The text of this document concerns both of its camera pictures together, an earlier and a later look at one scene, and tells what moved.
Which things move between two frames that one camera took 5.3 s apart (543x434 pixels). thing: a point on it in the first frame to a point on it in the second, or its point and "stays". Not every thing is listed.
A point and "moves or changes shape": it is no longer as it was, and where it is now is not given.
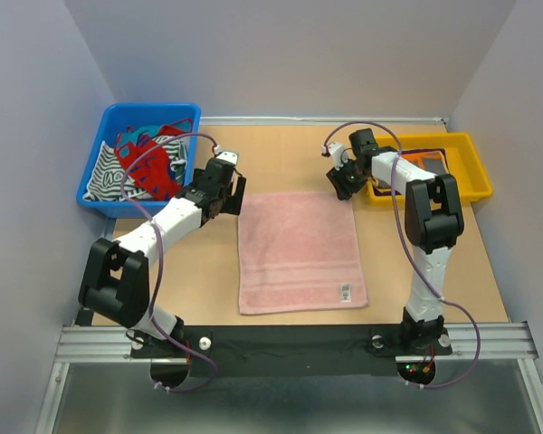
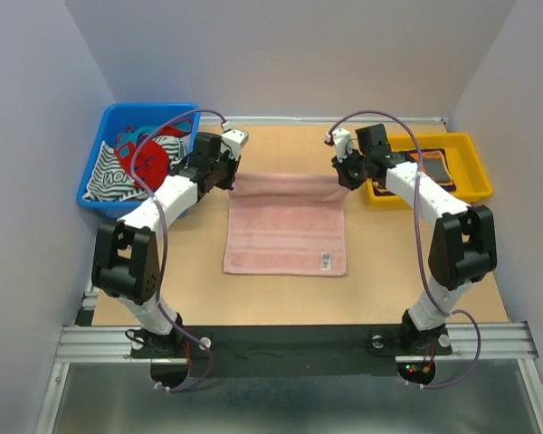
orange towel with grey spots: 431,161 stays
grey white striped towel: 109,182 stays
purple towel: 411,153 stays
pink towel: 298,252 moves or changes shape
